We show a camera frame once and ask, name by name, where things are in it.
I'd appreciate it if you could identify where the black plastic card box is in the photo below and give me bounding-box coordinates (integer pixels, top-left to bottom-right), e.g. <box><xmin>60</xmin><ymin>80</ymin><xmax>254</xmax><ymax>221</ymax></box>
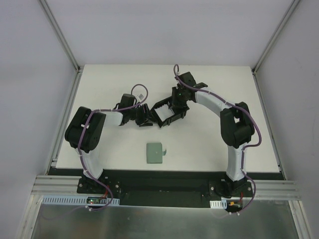
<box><xmin>151</xmin><ymin>97</ymin><xmax>189</xmax><ymax>128</ymax></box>

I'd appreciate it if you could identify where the green leather card holder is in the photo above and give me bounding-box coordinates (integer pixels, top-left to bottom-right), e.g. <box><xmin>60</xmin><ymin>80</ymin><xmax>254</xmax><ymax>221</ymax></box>
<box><xmin>146</xmin><ymin>142</ymin><xmax>166</xmax><ymax>164</ymax></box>

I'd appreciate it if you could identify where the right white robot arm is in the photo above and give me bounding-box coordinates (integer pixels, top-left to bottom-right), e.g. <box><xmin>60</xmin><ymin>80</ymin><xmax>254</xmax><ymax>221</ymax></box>
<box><xmin>169</xmin><ymin>72</ymin><xmax>256</xmax><ymax>197</ymax></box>

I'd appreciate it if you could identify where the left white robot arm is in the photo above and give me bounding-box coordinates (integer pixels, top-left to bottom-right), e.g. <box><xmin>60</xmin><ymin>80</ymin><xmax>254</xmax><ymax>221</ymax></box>
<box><xmin>64</xmin><ymin>94</ymin><xmax>157</xmax><ymax>194</ymax></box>

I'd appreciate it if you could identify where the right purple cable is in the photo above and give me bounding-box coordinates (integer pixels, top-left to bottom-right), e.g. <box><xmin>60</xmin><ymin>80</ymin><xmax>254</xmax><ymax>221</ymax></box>
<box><xmin>173</xmin><ymin>64</ymin><xmax>263</xmax><ymax>212</ymax></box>

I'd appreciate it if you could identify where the purple cable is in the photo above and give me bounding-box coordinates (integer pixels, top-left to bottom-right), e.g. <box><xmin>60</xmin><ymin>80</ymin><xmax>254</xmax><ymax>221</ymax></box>
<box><xmin>173</xmin><ymin>64</ymin><xmax>263</xmax><ymax>212</ymax></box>
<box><xmin>77</xmin><ymin>84</ymin><xmax>150</xmax><ymax>212</ymax></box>

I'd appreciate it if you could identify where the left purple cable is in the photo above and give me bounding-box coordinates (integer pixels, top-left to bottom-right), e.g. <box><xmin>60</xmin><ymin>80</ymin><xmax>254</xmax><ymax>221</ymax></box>
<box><xmin>77</xmin><ymin>84</ymin><xmax>150</xmax><ymax>212</ymax></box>

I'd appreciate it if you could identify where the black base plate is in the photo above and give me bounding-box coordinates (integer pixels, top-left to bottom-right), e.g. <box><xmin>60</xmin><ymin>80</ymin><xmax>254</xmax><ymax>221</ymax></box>
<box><xmin>47</xmin><ymin>168</ymin><xmax>286</xmax><ymax>207</ymax></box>

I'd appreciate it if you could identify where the aluminium front rail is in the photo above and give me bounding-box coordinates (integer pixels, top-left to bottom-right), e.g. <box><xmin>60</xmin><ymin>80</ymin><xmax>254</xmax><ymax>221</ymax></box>
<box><xmin>31</xmin><ymin>175</ymin><xmax>302</xmax><ymax>201</ymax></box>

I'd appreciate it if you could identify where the right white cable duct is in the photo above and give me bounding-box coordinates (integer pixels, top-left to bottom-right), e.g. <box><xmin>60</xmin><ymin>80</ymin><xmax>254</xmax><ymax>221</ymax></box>
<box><xmin>209</xmin><ymin>200</ymin><xmax>227</xmax><ymax>210</ymax></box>

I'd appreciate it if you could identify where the white cable duct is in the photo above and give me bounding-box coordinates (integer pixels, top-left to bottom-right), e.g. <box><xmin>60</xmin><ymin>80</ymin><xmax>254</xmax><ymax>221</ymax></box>
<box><xmin>209</xmin><ymin>200</ymin><xmax>227</xmax><ymax>210</ymax></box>
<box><xmin>42</xmin><ymin>195</ymin><xmax>120</xmax><ymax>207</ymax></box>

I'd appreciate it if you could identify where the left white cable duct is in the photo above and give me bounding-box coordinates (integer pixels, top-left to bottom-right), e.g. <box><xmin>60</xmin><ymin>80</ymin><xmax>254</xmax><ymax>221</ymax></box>
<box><xmin>42</xmin><ymin>195</ymin><xmax>120</xmax><ymax>207</ymax></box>

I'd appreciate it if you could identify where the left aluminium frame post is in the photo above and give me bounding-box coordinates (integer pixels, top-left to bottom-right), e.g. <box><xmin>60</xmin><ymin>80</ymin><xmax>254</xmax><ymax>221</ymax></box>
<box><xmin>37</xmin><ymin>0</ymin><xmax>84</xmax><ymax>73</ymax></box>

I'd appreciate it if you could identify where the aluminium frame post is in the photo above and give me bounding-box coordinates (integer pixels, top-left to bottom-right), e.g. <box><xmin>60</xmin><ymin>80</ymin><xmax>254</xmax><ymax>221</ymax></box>
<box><xmin>37</xmin><ymin>0</ymin><xmax>84</xmax><ymax>73</ymax></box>
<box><xmin>251</xmin><ymin>0</ymin><xmax>302</xmax><ymax>75</ymax></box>

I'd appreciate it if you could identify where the right aluminium frame post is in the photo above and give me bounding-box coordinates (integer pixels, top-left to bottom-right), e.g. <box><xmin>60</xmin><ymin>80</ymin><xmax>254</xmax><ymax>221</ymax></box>
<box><xmin>251</xmin><ymin>0</ymin><xmax>302</xmax><ymax>75</ymax></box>

